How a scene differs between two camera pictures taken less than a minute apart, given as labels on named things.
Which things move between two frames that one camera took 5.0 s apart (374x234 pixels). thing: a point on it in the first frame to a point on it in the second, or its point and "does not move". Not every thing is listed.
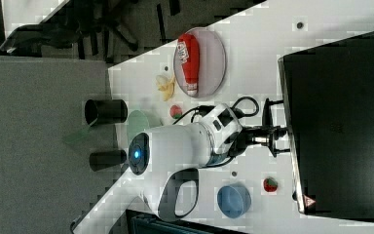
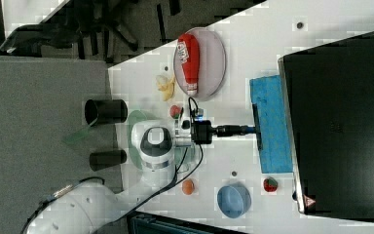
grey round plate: [212, 62] does not move
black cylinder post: [101, 160] does not move
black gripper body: [264, 136] to [202, 131]
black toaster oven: [339, 100] does not move
